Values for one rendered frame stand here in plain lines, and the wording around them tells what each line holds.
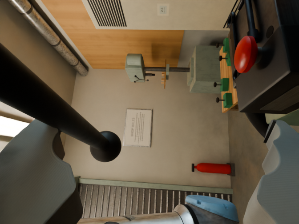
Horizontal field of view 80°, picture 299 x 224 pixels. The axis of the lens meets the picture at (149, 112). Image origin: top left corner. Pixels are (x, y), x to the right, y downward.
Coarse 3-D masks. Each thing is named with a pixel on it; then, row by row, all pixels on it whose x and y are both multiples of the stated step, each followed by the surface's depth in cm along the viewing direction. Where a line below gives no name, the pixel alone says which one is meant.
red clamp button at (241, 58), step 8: (240, 40) 15; (248, 40) 14; (240, 48) 15; (248, 48) 14; (256, 48) 14; (240, 56) 15; (248, 56) 14; (256, 56) 14; (240, 64) 15; (248, 64) 14; (240, 72) 16
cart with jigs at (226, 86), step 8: (224, 40) 155; (224, 48) 154; (224, 56) 168; (224, 64) 167; (224, 72) 166; (224, 80) 154; (232, 80) 146; (224, 88) 154; (232, 88) 145; (224, 96) 149; (232, 96) 145; (224, 104) 148; (232, 104) 144; (224, 112) 166
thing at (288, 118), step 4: (292, 112) 18; (296, 112) 18; (268, 116) 22; (272, 116) 21; (276, 116) 20; (280, 116) 20; (284, 116) 19; (288, 116) 19; (292, 116) 19; (296, 116) 19; (268, 120) 22; (284, 120) 20; (288, 120) 20; (292, 120) 20; (296, 120) 20; (288, 124) 21; (292, 124) 21; (296, 124) 21
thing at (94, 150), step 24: (0, 48) 5; (0, 72) 5; (24, 72) 6; (0, 96) 5; (24, 96) 6; (48, 96) 7; (48, 120) 8; (72, 120) 9; (96, 144) 15; (120, 144) 20
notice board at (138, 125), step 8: (128, 112) 308; (136, 112) 307; (144, 112) 306; (152, 112) 306; (128, 120) 305; (136, 120) 304; (144, 120) 303; (128, 128) 301; (136, 128) 301; (144, 128) 300; (128, 136) 298; (136, 136) 297; (144, 136) 297; (128, 144) 295; (136, 144) 294; (144, 144) 294
